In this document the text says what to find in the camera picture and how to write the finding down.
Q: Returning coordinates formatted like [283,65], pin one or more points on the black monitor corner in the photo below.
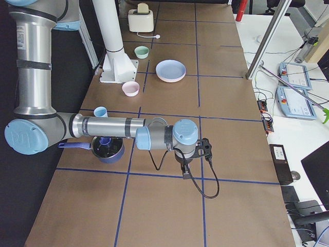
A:
[315,166]

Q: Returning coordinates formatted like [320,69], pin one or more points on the blue teach pendant tablet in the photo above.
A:
[295,74]

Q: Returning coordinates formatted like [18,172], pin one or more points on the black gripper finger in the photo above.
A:
[185,173]

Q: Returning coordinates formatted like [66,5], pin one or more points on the light blue plate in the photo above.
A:
[170,70]

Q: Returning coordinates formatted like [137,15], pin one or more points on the black desk equipment base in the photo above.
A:
[309,219]

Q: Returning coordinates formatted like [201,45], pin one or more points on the orange black connector block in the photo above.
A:
[262,105]

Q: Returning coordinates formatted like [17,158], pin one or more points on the black box with label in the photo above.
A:
[281,164]

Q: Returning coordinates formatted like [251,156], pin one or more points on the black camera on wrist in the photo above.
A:
[203,149]

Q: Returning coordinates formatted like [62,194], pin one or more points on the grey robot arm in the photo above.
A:
[38,125]

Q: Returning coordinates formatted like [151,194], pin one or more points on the light blue plastic cup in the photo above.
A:
[100,112]

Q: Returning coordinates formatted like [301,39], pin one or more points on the slice of toast bread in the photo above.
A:
[143,8]

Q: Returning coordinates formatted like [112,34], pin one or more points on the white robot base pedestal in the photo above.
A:
[117,66]

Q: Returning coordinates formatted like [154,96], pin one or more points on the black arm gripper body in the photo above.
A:
[184,162]

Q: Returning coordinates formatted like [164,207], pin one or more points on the green plastic bowl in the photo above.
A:
[141,52]

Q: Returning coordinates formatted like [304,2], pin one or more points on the reacher grabber stick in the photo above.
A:
[325,110]

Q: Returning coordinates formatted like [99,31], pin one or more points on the cream white toaster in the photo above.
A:
[140,22]

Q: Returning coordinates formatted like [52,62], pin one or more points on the red cylinder object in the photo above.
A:
[241,10]

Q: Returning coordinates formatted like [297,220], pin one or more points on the dark blue cooking pot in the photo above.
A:
[106,149]

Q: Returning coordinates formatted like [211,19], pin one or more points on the pink plastic bowl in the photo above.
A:
[130,88]

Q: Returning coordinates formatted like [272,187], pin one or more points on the aluminium frame post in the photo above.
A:
[278,15]

